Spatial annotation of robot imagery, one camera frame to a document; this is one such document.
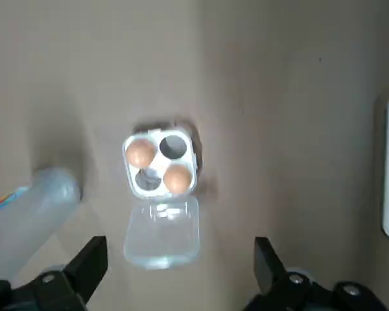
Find brown egg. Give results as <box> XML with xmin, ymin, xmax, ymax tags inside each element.
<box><xmin>125</xmin><ymin>139</ymin><xmax>158</xmax><ymax>168</ymax></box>
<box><xmin>163</xmin><ymin>164</ymin><xmax>193</xmax><ymax>194</ymax></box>

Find clear bottle with blue cap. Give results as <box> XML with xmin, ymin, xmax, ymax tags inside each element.
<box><xmin>0</xmin><ymin>167</ymin><xmax>82</xmax><ymax>282</ymax></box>

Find clear plastic egg carton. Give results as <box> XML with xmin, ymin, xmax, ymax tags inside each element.
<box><xmin>122</xmin><ymin>128</ymin><xmax>202</xmax><ymax>270</ymax></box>

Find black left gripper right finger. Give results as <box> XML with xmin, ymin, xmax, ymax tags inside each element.
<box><xmin>242</xmin><ymin>236</ymin><xmax>386</xmax><ymax>311</ymax></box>

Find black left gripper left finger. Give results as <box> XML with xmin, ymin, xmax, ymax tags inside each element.
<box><xmin>0</xmin><ymin>235</ymin><xmax>108</xmax><ymax>311</ymax></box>

